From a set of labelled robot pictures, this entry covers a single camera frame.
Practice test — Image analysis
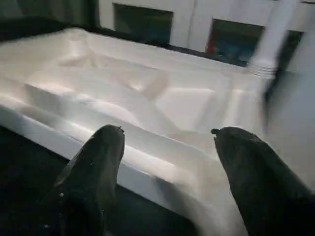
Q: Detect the grey curtain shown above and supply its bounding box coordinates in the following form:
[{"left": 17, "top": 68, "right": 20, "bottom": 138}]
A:
[{"left": 0, "top": 0, "right": 100, "bottom": 28}]

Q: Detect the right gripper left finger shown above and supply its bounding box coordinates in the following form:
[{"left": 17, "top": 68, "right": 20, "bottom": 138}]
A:
[{"left": 46, "top": 124, "right": 126, "bottom": 236}]

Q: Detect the white plastic table top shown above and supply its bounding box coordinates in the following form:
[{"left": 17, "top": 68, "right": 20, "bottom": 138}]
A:
[{"left": 0, "top": 27, "right": 276, "bottom": 236}]

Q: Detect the black mat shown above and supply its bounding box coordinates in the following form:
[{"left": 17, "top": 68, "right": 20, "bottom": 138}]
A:
[{"left": 0, "top": 14, "right": 249, "bottom": 236}]

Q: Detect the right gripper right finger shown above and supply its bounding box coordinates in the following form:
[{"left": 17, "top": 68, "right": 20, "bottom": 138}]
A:
[{"left": 211, "top": 126, "right": 315, "bottom": 236}]

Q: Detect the small red item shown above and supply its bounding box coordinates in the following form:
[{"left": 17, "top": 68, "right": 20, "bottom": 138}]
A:
[{"left": 206, "top": 29, "right": 215, "bottom": 54}]

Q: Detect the white cabinet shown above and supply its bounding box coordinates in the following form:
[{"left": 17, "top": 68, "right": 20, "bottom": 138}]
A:
[{"left": 98, "top": 0, "right": 315, "bottom": 67}]

